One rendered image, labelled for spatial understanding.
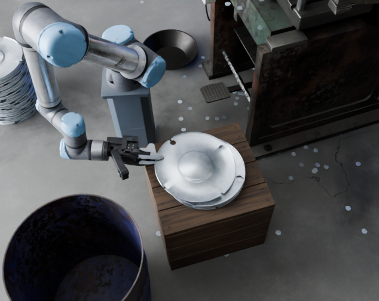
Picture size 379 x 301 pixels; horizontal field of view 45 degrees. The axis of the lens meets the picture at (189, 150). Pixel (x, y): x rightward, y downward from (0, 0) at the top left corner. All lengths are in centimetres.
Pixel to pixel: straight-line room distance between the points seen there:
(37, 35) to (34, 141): 109
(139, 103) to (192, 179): 42
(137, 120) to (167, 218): 51
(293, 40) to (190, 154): 54
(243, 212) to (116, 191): 68
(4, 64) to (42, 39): 99
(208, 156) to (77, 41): 64
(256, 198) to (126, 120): 65
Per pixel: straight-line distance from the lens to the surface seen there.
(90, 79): 250
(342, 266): 198
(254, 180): 167
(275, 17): 180
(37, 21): 132
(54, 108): 164
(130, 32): 168
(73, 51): 131
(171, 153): 166
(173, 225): 158
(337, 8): 175
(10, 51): 232
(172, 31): 261
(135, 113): 190
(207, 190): 159
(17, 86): 227
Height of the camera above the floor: 179
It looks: 56 degrees down
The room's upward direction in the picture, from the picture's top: 2 degrees counter-clockwise
